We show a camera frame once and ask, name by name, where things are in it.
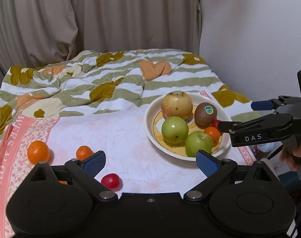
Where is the large yellow apple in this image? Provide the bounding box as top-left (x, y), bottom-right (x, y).
top-left (161, 91), bottom-right (193, 120)

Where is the cream plate with cartoon print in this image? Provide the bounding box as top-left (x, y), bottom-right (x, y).
top-left (144, 93), bottom-right (232, 161)

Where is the white plastic bag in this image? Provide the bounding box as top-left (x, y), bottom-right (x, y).
top-left (254, 144), bottom-right (281, 154)

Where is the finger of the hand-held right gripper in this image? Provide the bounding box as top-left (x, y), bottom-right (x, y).
top-left (218, 113), bottom-right (293, 135)
top-left (251, 95), bottom-right (301, 116)

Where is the brown kiwi with green sticker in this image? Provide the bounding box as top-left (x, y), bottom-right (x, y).
top-left (194, 102), bottom-right (218, 126)

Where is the person's right hand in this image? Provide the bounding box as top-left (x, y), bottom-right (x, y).
top-left (280, 139), bottom-right (301, 171)

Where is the pink floral tablecloth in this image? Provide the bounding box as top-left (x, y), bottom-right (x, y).
top-left (0, 90), bottom-right (257, 238)

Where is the small mandarin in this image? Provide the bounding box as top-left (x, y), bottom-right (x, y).
top-left (76, 145), bottom-right (94, 161)
top-left (204, 126), bottom-right (221, 144)

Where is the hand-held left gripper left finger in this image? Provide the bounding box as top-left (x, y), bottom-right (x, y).
top-left (20, 150), bottom-right (119, 202)

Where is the beige curtain panel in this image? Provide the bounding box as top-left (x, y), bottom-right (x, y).
top-left (71, 0), bottom-right (202, 54)
top-left (0, 0), bottom-right (79, 75)

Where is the green striped floral blanket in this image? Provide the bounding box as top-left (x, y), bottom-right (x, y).
top-left (0, 49), bottom-right (265, 154)

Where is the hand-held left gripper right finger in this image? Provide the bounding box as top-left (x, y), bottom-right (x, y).
top-left (183, 149), bottom-right (281, 202)

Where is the green apple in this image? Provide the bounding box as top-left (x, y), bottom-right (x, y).
top-left (185, 131), bottom-right (214, 157)
top-left (161, 116), bottom-right (189, 144)

